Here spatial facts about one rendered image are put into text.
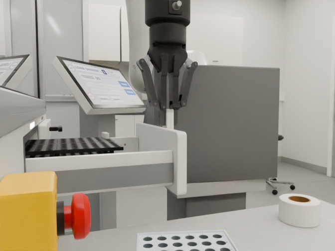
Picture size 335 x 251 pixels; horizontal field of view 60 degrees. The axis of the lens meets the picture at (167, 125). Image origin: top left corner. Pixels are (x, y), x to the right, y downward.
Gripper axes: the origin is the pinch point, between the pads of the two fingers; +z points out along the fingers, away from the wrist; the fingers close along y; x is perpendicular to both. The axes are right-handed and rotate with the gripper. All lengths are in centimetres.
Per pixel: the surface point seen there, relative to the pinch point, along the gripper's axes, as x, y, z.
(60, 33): 168, -20, -55
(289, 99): 326, 334, -12
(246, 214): -9.8, 12.6, 17.1
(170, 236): -20.5, -7.2, 13.6
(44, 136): 20.0, -24.7, 3.2
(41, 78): 50, -27, -13
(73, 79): 80, -15, -16
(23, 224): -33.6, -23.6, 4.3
